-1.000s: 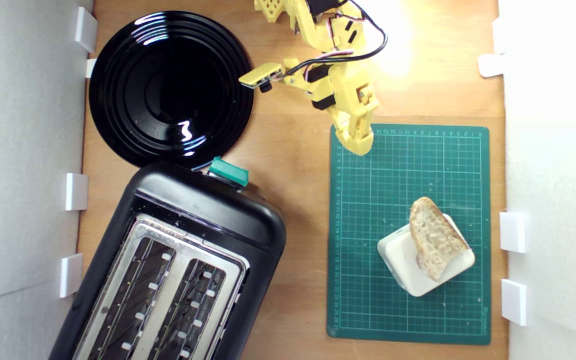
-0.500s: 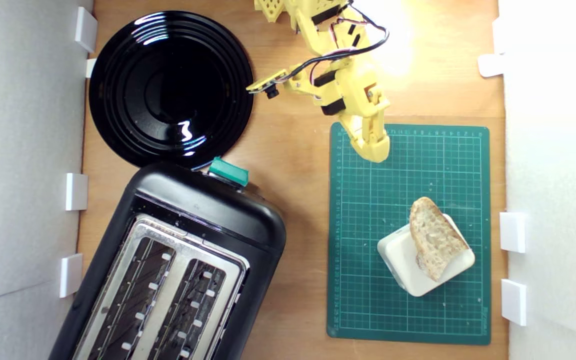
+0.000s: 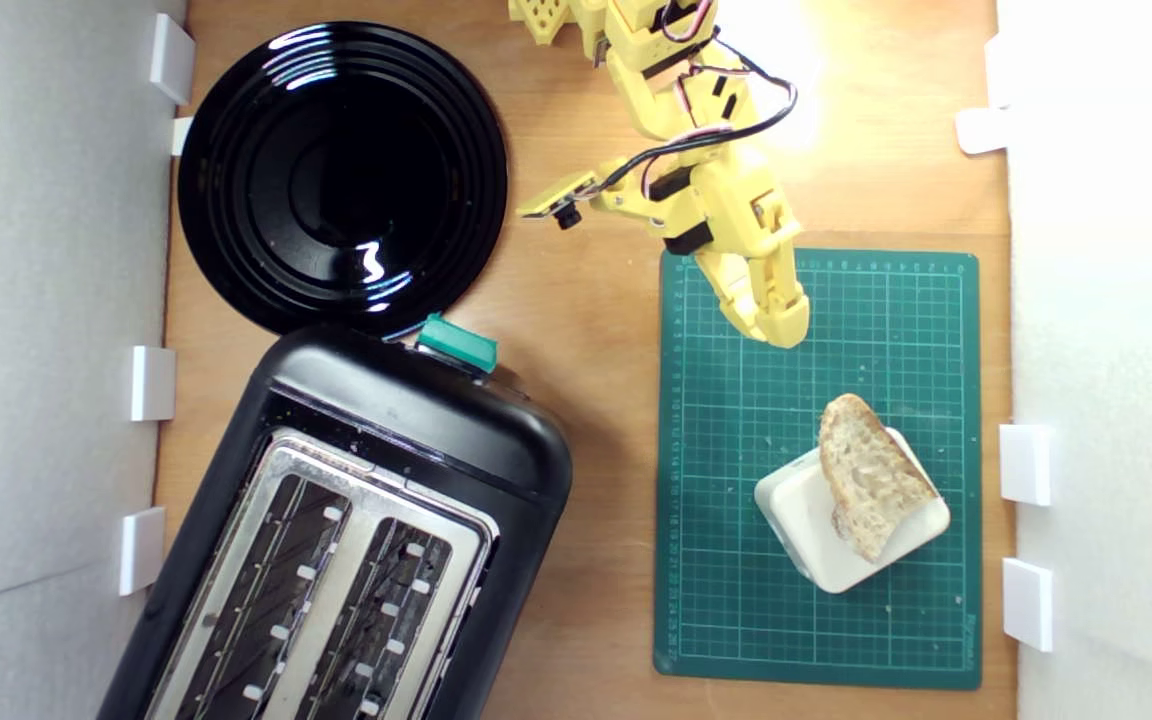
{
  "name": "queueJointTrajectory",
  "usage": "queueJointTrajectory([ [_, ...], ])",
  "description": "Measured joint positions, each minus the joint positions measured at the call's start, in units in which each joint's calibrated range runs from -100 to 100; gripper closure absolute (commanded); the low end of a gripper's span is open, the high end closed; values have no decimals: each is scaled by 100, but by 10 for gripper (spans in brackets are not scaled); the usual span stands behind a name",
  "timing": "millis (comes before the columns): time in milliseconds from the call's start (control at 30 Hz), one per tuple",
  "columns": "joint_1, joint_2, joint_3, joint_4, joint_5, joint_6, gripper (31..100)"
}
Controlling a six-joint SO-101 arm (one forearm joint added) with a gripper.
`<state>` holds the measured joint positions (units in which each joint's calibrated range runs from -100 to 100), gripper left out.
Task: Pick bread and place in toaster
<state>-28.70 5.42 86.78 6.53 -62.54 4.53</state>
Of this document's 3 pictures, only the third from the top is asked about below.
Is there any brown bread slice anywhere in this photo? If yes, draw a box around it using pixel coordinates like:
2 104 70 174
818 393 940 564

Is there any black two-slot toaster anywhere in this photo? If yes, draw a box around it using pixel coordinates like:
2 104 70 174
96 322 575 720

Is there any white block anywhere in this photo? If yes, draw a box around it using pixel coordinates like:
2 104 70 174
754 427 952 595

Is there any green cutting mat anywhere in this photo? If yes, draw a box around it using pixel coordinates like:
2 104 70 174
653 245 984 691

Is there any black plate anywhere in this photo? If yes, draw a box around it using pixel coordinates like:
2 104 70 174
177 20 509 339

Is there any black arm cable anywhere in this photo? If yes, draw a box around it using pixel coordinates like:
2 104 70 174
591 0 799 196

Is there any yellow gripper camera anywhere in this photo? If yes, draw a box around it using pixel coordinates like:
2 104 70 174
518 170 602 231

